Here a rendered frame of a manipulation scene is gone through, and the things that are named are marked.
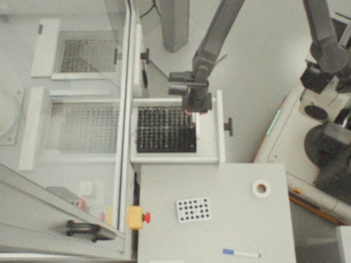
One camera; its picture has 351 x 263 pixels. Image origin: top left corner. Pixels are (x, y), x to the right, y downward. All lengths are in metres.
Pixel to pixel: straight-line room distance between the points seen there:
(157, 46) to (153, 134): 1.30
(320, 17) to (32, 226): 0.87
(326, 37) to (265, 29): 1.69
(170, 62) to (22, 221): 2.11
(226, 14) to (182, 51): 1.53
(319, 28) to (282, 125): 1.07
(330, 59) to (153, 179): 0.77
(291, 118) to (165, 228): 1.08
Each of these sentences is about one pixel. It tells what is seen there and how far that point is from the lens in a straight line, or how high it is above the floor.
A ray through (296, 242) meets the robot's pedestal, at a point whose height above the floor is 0.02.
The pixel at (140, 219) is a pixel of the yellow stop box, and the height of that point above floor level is 0.91.
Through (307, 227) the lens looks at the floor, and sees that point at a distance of 2.23.
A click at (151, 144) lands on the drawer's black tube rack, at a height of 0.90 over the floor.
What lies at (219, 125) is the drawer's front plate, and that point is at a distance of 1.27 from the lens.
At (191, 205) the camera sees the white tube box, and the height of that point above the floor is 0.80.
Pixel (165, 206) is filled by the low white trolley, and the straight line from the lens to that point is 1.35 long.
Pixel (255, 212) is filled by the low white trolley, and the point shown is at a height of 0.76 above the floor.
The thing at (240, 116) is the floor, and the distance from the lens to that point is 2.32.
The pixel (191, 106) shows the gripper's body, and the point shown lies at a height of 1.06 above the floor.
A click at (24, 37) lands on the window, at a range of 0.48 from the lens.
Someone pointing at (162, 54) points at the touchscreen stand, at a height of 0.04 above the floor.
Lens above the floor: 2.09
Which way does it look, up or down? 69 degrees down
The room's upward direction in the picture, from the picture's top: 2 degrees counter-clockwise
